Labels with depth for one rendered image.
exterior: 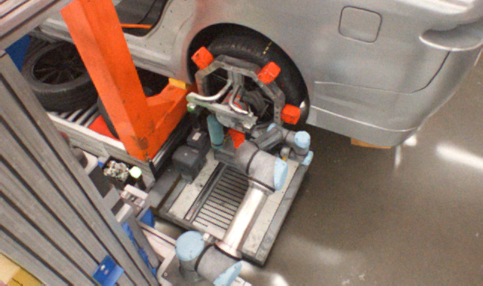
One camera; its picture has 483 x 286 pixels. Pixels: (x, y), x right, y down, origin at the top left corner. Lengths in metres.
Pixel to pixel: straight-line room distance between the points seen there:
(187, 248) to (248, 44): 1.09
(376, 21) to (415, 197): 1.62
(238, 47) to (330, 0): 0.59
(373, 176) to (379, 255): 0.60
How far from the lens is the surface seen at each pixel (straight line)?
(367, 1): 1.67
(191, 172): 2.58
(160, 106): 2.38
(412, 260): 2.78
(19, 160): 0.91
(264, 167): 1.49
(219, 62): 2.06
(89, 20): 1.75
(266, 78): 1.97
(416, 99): 1.94
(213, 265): 1.51
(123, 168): 2.41
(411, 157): 3.20
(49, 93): 3.20
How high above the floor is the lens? 2.44
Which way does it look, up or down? 50 degrees down
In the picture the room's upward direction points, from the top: 5 degrees counter-clockwise
